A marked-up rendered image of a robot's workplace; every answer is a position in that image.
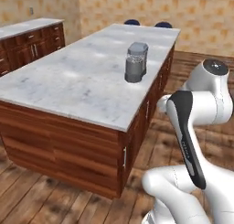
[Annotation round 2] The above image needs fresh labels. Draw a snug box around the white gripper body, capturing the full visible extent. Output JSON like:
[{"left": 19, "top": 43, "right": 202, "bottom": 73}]
[{"left": 156, "top": 94, "right": 172, "bottom": 114}]

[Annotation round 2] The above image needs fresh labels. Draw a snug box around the grey blender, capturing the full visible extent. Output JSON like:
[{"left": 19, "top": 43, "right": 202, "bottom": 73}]
[{"left": 123, "top": 41, "right": 150, "bottom": 84}]

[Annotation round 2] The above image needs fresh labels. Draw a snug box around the dark blue stool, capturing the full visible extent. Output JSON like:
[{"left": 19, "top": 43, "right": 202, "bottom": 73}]
[
  {"left": 154, "top": 21, "right": 174, "bottom": 29},
  {"left": 123, "top": 18, "right": 142, "bottom": 27}
]

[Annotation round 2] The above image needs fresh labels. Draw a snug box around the wooden island with marble top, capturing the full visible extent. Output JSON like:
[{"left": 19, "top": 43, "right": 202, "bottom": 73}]
[{"left": 0, "top": 23, "right": 182, "bottom": 200}]

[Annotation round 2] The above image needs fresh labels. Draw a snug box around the wooden cupboard run, marble top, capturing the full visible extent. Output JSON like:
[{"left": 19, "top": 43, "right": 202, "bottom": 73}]
[{"left": 0, "top": 17, "right": 67, "bottom": 78}]

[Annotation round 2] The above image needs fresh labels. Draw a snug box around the silver island door handle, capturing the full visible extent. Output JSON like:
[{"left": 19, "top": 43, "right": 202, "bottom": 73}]
[
  {"left": 145, "top": 100, "right": 151, "bottom": 121},
  {"left": 122, "top": 145, "right": 128, "bottom": 170}
]

